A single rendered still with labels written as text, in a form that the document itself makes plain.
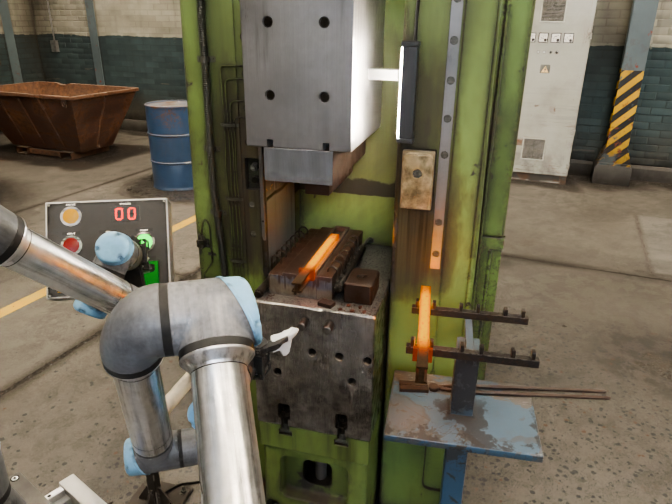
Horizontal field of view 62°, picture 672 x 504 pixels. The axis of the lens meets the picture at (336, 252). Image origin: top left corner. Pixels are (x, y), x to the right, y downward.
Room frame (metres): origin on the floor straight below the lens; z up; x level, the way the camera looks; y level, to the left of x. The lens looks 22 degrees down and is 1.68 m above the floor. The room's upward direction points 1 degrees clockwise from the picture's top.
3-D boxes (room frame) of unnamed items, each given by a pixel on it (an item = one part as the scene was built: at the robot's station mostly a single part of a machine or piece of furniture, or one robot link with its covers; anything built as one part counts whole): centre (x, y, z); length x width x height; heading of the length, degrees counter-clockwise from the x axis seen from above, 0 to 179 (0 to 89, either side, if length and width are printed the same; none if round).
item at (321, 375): (1.70, 0.00, 0.69); 0.56 x 0.38 x 0.45; 165
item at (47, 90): (7.63, 3.79, 0.43); 1.89 x 1.20 x 0.85; 67
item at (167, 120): (6.03, 1.75, 0.44); 0.59 x 0.59 x 0.88
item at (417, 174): (1.55, -0.23, 1.27); 0.09 x 0.02 x 0.17; 75
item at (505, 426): (1.26, -0.35, 0.69); 0.40 x 0.30 x 0.02; 79
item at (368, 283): (1.51, -0.08, 0.95); 0.12 x 0.08 x 0.06; 165
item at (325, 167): (1.70, 0.05, 1.32); 0.42 x 0.20 x 0.10; 165
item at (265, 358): (1.06, 0.20, 0.97); 0.12 x 0.08 x 0.09; 165
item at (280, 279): (1.70, 0.05, 0.96); 0.42 x 0.20 x 0.09; 165
